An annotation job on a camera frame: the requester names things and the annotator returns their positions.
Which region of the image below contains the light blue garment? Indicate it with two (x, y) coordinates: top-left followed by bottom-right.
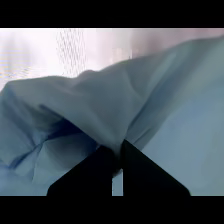
(0, 35), (224, 197)

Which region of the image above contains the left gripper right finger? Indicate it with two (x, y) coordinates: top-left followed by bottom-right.
(120, 139), (192, 197)

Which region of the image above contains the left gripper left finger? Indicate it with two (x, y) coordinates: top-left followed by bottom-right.
(46, 145), (118, 197)

